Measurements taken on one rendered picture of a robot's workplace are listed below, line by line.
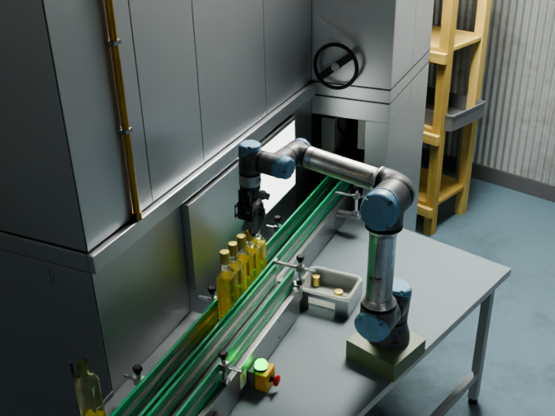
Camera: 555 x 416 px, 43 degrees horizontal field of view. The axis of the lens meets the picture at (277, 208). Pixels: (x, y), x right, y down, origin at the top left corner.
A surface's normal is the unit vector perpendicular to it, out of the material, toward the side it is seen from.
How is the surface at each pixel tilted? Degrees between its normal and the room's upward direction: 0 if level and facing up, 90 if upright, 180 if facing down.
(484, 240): 0
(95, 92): 90
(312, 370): 0
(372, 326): 96
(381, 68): 90
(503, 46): 90
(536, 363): 0
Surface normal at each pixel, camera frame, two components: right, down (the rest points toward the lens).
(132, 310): 0.91, 0.18
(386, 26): -0.42, 0.44
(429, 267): -0.02, -0.88
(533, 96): -0.67, 0.37
